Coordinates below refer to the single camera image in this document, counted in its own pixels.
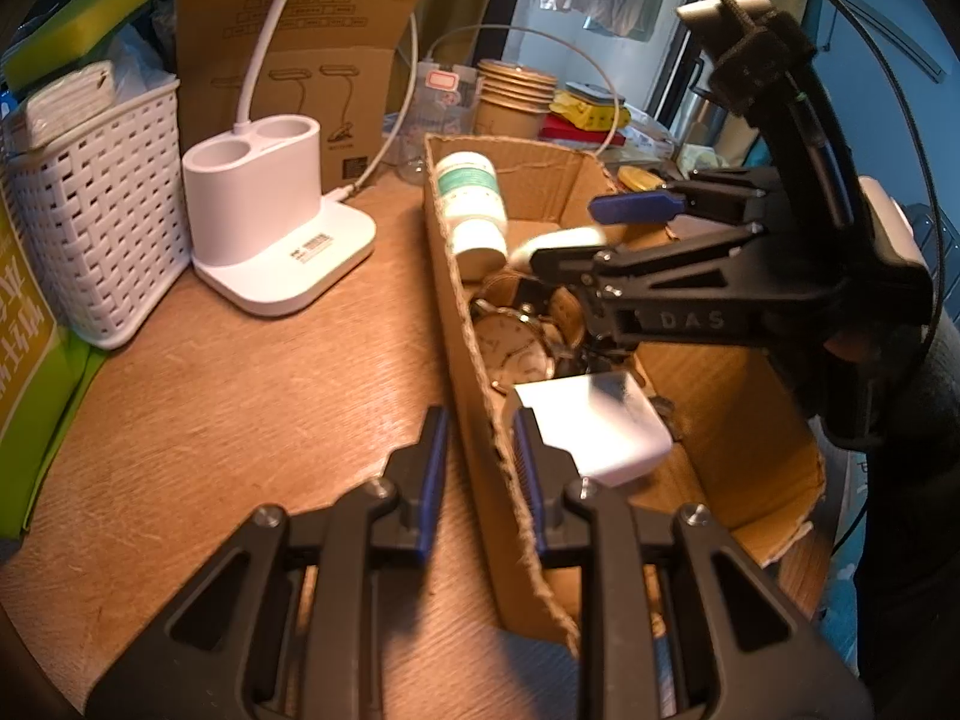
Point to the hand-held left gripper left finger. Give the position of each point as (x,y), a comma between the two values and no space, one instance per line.
(431,480)

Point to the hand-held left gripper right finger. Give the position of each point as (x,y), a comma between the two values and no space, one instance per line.
(529,480)

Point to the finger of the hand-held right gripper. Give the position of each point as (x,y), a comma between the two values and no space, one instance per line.
(637,208)
(577,262)

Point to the white rounded case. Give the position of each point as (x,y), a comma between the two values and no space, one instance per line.
(555,240)

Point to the white charger block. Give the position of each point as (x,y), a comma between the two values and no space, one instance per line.
(592,427)

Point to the white green pill bottle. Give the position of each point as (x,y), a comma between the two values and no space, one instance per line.
(469,195)

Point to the cardboard box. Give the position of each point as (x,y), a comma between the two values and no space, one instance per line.
(720,405)

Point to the person's right forearm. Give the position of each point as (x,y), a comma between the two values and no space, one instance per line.
(922,540)

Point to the person's right hand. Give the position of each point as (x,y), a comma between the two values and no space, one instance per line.
(849,349)

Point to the yellow lid jar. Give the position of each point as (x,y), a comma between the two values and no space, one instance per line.
(637,178)

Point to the yellow white tissue pack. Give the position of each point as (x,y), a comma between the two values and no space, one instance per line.
(701,157)

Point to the red book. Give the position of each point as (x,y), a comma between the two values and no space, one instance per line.
(570,133)

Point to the yellow printed packet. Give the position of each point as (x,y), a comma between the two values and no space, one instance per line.
(592,116)

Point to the grey case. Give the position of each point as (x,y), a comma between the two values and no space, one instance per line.
(592,92)

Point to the stack of paper cups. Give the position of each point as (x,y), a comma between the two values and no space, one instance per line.
(510,116)

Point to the clear plastic measuring cup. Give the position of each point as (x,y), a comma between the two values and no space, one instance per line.
(442,101)

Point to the white air conditioner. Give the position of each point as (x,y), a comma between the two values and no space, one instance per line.
(892,34)

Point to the white desk lamp base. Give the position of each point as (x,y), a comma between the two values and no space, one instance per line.
(262,225)

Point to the flat cardboard lamp packaging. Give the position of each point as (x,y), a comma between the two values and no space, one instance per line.
(300,30)

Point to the green carton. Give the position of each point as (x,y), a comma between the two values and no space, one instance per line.
(30,390)

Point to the white woven plastic basket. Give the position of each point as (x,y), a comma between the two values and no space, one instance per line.
(97,225)

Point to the clear plastic bag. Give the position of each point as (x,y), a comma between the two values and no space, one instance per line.
(142,60)

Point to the white tissue packet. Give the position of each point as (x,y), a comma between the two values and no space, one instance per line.
(67,101)

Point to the yellow sponge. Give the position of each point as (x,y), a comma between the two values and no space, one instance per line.
(75,45)

